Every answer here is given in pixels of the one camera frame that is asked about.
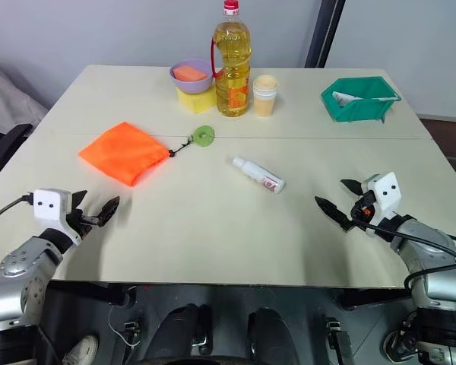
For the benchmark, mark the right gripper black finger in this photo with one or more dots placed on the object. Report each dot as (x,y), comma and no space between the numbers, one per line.
(332,211)
(352,186)

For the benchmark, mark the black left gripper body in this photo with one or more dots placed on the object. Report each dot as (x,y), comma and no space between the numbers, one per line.
(80,222)

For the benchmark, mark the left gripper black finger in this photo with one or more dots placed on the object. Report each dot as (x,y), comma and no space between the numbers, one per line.
(109,210)
(80,199)

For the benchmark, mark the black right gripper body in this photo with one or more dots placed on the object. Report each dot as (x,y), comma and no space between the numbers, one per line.
(363,213)

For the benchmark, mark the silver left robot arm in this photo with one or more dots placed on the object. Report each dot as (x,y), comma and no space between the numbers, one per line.
(23,262)

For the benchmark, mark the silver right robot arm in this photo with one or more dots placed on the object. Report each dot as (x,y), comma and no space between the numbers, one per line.
(425,247)

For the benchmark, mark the green plastic basket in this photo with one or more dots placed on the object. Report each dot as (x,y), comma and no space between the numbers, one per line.
(359,110)

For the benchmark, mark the white spray bottle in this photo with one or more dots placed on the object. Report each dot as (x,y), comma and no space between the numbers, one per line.
(258,175)

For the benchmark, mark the white printed packet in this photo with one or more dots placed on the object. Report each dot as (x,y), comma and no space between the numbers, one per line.
(344,99)

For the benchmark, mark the black chair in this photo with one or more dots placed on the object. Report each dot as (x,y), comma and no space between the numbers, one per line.
(4,148)

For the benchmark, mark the white shoe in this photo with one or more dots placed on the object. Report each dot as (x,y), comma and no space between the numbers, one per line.
(81,350)

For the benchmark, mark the grey cloth cover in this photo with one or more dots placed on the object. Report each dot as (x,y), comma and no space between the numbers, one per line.
(7,91)

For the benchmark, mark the yellow sponge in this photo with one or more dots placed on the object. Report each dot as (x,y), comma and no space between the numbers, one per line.
(197,102)

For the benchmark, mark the dark rounded shape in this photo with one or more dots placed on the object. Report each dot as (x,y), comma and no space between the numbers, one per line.
(186,327)

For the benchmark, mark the purple plastic bowl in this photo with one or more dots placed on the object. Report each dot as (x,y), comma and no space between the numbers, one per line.
(195,86)

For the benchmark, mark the orange sponge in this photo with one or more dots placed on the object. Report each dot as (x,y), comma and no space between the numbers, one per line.
(190,73)

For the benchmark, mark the yellow cooking oil bottle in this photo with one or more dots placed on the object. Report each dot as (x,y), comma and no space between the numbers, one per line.
(232,76)

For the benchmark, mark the red bottle cap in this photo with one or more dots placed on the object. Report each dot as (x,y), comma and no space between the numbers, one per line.
(231,7)

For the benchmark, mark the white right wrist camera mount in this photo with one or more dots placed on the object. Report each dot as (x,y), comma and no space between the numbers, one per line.
(385,194)

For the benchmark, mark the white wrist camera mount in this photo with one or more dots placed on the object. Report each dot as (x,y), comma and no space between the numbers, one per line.
(385,194)
(47,205)

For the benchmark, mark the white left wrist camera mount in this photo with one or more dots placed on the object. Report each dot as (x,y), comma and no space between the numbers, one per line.
(47,205)

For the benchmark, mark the metal frame clamp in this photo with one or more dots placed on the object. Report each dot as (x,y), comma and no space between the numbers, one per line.
(338,338)
(132,331)

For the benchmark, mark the dark grey upright post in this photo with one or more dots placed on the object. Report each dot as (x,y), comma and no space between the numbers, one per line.
(325,30)

